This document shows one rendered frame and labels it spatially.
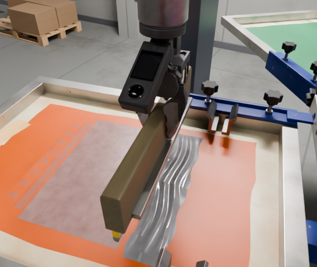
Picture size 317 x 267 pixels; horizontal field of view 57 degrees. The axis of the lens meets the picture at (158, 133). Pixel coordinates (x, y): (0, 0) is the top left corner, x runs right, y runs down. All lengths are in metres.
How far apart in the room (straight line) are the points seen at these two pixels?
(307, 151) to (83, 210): 1.99
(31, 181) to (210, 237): 0.40
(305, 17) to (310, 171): 1.02
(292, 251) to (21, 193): 0.53
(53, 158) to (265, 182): 0.49
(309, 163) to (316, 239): 1.65
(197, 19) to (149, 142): 0.65
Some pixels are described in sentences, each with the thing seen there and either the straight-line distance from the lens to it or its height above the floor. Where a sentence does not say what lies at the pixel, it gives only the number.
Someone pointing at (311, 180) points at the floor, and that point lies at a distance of 2.18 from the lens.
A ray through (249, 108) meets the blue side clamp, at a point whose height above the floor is 1.00.
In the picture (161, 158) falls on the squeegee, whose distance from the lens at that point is 0.52.
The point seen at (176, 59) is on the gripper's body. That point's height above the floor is 1.23.
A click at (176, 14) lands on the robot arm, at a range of 0.44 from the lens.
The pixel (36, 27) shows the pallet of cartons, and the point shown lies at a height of 0.23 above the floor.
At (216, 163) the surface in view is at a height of 0.96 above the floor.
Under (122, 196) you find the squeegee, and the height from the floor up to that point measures 1.14.
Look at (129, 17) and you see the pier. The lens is 4.03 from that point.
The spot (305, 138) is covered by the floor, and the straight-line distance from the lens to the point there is 2.53.
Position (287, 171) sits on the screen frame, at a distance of 0.67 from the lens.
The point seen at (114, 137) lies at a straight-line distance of 0.76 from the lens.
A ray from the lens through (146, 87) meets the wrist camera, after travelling 0.42.
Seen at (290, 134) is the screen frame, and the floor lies 0.99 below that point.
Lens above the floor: 1.43
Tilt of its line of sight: 39 degrees down
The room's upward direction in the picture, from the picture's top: straight up
